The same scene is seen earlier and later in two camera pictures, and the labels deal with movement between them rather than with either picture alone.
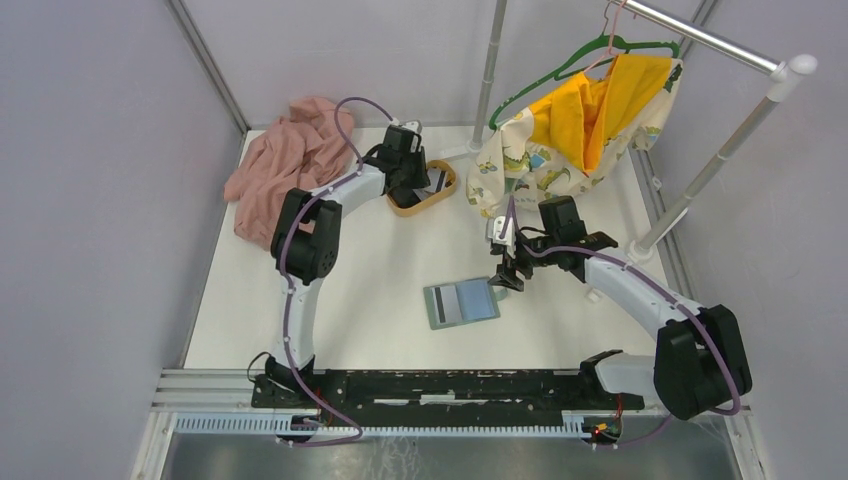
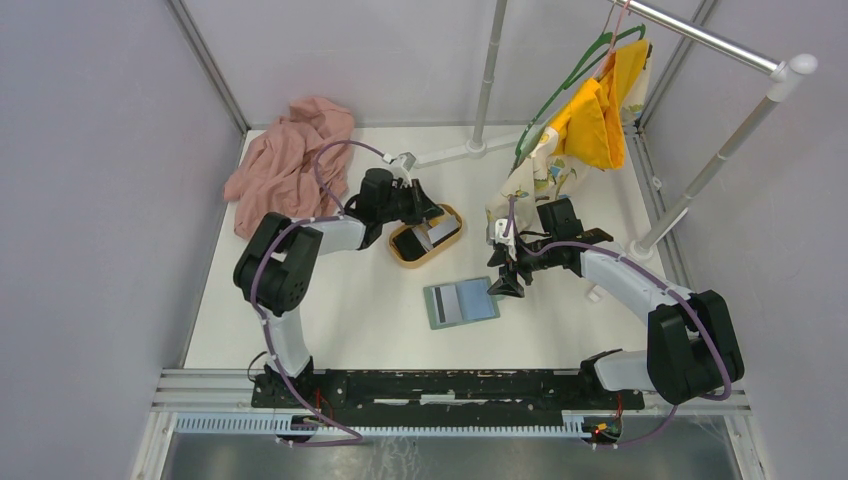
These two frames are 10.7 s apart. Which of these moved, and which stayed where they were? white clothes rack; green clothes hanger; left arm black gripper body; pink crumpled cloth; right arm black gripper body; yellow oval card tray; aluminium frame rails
Moved: yellow oval card tray; green clothes hanger; left arm black gripper body
Stayed: aluminium frame rails; pink crumpled cloth; right arm black gripper body; white clothes rack
